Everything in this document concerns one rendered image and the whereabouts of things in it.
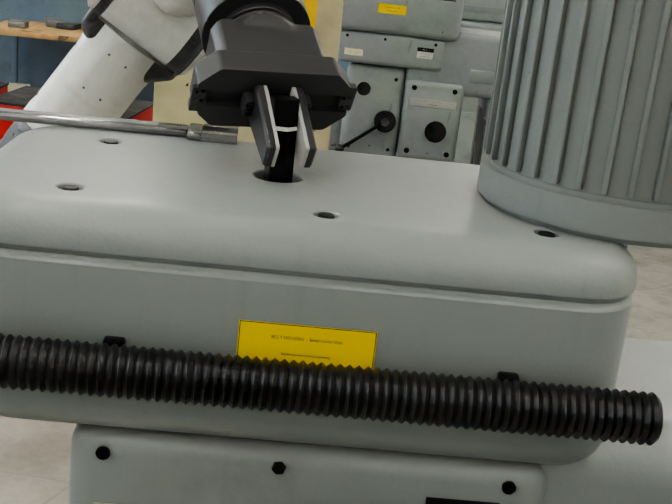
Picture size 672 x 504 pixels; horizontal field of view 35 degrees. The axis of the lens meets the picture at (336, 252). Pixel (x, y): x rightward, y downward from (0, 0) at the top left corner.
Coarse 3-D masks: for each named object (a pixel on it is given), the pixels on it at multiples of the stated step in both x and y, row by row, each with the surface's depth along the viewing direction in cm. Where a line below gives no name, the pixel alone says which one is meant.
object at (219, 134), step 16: (0, 112) 87; (16, 112) 87; (32, 112) 88; (48, 112) 89; (96, 128) 88; (112, 128) 88; (128, 128) 88; (144, 128) 88; (160, 128) 88; (176, 128) 88; (192, 128) 89; (208, 128) 90; (224, 128) 90
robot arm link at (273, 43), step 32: (224, 0) 82; (256, 0) 82; (288, 0) 83; (224, 32) 80; (256, 32) 81; (288, 32) 82; (224, 64) 77; (256, 64) 78; (288, 64) 79; (320, 64) 80; (192, 96) 78; (224, 96) 80; (320, 96) 82; (352, 96) 82; (320, 128) 83
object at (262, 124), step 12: (252, 96) 79; (264, 96) 78; (252, 108) 79; (264, 108) 77; (252, 120) 79; (264, 120) 76; (252, 132) 79; (264, 132) 76; (276, 132) 76; (264, 144) 76; (276, 144) 75; (264, 156) 76; (276, 156) 76
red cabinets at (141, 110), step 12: (0, 84) 575; (0, 96) 544; (12, 96) 547; (24, 96) 550; (12, 108) 532; (132, 108) 550; (144, 108) 554; (0, 120) 533; (144, 120) 558; (0, 132) 535
